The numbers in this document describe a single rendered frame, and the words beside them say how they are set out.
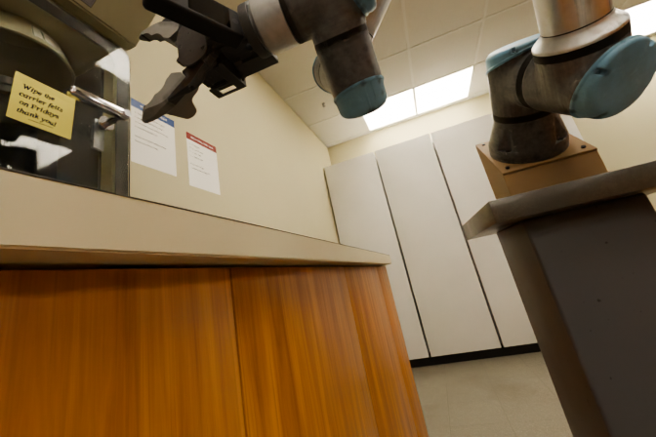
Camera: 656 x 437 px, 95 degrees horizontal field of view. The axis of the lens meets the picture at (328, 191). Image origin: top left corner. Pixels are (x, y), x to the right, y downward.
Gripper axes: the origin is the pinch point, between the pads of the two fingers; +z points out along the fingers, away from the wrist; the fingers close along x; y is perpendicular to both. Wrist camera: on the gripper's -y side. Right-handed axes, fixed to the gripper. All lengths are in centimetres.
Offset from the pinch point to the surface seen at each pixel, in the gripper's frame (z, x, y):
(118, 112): 8.6, -0.7, 4.0
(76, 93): 8.8, -0.6, -2.3
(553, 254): -53, -38, 36
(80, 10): 13.4, 20.9, 0.7
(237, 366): -11.7, -40.3, 0.3
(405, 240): -12, -11, 290
